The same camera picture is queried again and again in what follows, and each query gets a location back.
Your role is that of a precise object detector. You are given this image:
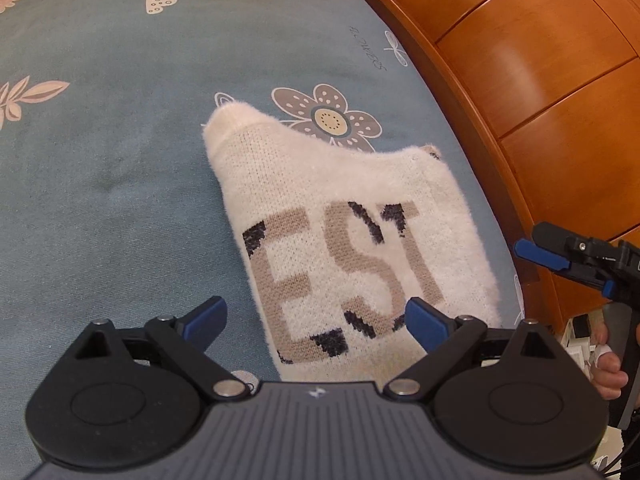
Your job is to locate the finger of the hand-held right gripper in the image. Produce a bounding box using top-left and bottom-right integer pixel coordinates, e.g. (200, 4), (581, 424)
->
(530, 221), (619, 264)
(513, 238), (617, 299)

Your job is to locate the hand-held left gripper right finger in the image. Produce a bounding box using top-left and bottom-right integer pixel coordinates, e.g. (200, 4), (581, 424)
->
(383, 297), (559, 402)

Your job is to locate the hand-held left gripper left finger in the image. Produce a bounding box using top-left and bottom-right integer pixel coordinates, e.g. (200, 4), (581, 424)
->
(74, 296), (251, 402)

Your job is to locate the cream knitted sweater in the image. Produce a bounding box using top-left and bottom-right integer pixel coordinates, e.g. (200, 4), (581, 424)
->
(201, 102), (504, 395)

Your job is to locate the person's right hand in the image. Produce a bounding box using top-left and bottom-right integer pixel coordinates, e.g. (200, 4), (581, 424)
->
(589, 321), (630, 402)

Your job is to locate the wooden headboard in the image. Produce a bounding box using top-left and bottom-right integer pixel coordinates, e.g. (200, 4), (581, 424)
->
(341, 0), (640, 343)

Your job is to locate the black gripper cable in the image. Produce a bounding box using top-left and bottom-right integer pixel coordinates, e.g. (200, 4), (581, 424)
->
(594, 424), (640, 477)

